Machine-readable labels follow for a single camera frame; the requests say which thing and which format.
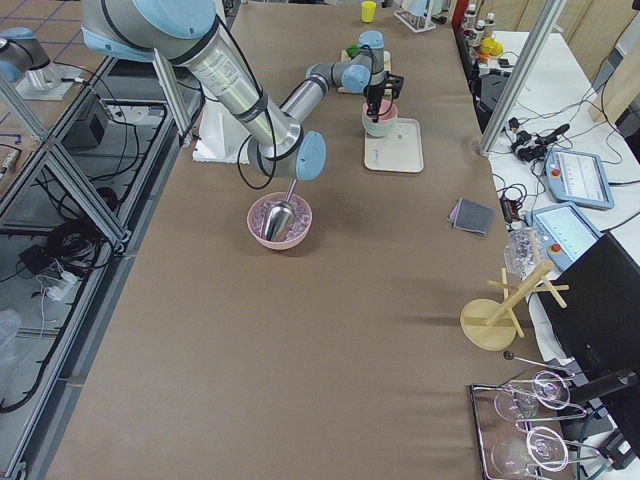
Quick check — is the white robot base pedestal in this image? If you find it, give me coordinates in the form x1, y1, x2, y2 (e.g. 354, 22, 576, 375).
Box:
191, 0, 269, 165

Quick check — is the aluminium frame post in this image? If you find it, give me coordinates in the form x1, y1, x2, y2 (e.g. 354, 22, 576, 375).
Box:
478, 0, 567, 157

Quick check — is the cup rack with pastel cups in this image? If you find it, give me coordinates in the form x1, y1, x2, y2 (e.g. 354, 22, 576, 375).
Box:
394, 0, 447, 33

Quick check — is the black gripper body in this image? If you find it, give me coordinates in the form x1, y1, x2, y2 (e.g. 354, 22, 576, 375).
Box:
363, 72, 404, 103

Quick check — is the wine glass rack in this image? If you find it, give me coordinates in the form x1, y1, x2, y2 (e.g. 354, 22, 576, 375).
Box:
468, 359, 604, 479

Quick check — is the green lime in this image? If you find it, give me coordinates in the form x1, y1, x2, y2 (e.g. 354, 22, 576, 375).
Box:
346, 44, 359, 58

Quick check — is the grey folded cloth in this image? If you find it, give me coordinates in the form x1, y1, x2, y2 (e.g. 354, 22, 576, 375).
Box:
448, 198, 495, 236

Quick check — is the blue teach pendant tablet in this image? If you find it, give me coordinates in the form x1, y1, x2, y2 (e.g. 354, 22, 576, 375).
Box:
545, 148, 615, 210

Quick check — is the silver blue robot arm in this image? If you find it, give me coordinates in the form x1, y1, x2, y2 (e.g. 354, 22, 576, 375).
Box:
81, 0, 404, 181

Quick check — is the wooden mug tree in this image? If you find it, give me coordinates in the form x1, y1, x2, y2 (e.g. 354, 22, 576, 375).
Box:
459, 232, 570, 351

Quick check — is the second grey robot arm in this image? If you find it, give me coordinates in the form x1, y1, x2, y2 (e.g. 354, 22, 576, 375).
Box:
1, 27, 70, 101

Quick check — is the small pink bowl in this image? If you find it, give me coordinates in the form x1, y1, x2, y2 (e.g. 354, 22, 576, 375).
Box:
362, 99, 398, 126

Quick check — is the yellow plastic cup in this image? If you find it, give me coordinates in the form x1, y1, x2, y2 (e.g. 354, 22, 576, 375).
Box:
360, 0, 377, 23

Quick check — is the large pink bowl with ice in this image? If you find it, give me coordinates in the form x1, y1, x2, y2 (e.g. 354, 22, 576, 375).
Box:
246, 192, 313, 250

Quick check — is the wooden cutting board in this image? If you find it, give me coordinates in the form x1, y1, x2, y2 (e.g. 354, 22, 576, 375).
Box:
330, 44, 391, 95

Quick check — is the metal ice scoop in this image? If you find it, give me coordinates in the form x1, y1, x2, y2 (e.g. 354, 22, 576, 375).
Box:
261, 179, 298, 242

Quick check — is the black monitor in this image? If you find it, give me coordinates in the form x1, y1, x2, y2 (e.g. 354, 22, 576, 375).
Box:
539, 233, 639, 380

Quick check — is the cream rabbit tray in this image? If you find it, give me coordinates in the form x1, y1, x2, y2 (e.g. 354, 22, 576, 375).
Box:
364, 118, 424, 174

